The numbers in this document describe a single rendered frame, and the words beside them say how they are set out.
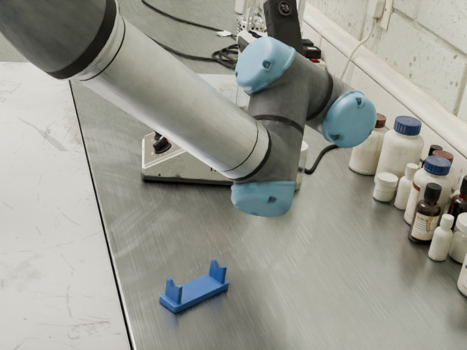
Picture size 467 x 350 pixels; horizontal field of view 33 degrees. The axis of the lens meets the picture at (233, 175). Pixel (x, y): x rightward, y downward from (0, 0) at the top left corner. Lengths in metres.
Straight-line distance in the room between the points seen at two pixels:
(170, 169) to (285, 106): 0.41
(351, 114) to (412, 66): 0.68
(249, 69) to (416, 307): 0.41
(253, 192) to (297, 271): 0.27
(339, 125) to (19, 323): 0.47
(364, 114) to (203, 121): 0.28
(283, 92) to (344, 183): 0.50
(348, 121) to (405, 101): 0.60
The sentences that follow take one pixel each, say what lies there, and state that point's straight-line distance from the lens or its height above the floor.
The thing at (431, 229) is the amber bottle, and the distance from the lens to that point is 1.28.
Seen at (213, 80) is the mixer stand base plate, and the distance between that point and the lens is 1.81.
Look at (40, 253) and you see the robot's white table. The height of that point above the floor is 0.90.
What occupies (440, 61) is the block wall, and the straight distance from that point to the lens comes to 1.60.
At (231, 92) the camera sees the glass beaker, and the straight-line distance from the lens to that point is 1.36.
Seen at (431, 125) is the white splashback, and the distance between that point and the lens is 1.53.
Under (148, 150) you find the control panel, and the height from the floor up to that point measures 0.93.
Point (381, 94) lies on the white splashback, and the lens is 1.70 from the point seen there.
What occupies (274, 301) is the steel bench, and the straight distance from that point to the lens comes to 1.07.
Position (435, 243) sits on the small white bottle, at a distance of 1.24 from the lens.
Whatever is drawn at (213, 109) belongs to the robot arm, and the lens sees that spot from 0.83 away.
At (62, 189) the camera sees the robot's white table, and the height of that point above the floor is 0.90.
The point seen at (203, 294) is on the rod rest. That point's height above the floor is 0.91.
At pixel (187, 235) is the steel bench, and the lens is 1.19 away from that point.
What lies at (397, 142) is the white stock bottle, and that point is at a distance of 1.40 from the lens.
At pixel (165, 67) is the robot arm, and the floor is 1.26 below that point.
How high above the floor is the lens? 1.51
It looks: 26 degrees down
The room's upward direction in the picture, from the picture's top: 8 degrees clockwise
